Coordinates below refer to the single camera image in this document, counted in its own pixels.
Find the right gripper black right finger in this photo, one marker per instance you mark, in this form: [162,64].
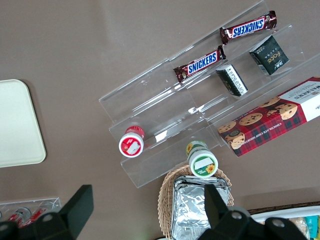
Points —
[225,222]

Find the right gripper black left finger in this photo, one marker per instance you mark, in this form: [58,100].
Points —
[75,207]

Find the white rectangular snack tray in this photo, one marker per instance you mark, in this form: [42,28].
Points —
[275,212]

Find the light wicker basket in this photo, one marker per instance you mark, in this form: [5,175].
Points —
[165,200]

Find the cream plastic serving tray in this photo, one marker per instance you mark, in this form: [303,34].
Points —
[17,120]

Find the red cola bottle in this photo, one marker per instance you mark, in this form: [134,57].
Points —
[17,215]
[40,213]

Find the silver foil container stack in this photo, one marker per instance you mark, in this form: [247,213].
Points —
[187,207]

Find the clear acrylic bottle rack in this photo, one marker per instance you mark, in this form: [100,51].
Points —
[30,201]

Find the green lidded yogurt cup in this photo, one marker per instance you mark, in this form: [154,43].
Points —
[203,163]

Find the bagged cookie snack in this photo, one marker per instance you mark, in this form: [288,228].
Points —
[300,226]

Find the red lidded yogurt cup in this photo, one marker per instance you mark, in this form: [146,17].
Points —
[131,146]

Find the teal snack packet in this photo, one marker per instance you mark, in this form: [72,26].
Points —
[313,226]

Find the Walkers shortbread tartan box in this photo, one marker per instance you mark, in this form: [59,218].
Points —
[265,125]

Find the clear acrylic stepped display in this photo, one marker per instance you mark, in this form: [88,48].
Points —
[155,110]

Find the small black carton box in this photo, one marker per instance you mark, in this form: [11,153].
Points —
[232,80]
[270,55]

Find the Snickers chocolate bar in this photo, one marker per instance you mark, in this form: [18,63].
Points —
[200,65]
[247,27]

